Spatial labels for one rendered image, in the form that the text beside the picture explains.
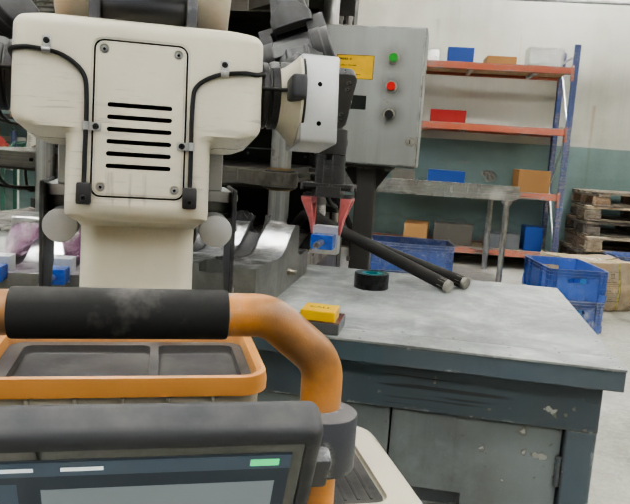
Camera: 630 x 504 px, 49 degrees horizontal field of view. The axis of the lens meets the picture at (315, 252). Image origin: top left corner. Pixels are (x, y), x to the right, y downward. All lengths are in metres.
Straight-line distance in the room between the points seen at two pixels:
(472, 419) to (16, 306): 0.91
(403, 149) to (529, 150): 6.07
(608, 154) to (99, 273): 7.65
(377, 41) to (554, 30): 6.22
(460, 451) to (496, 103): 6.94
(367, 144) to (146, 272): 1.30
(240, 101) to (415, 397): 0.64
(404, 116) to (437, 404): 1.05
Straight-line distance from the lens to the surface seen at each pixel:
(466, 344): 1.21
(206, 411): 0.44
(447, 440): 1.28
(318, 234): 1.32
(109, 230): 0.87
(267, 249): 1.48
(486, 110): 8.04
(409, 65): 2.08
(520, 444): 1.29
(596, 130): 8.25
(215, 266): 1.32
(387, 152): 2.07
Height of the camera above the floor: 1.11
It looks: 8 degrees down
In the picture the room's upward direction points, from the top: 4 degrees clockwise
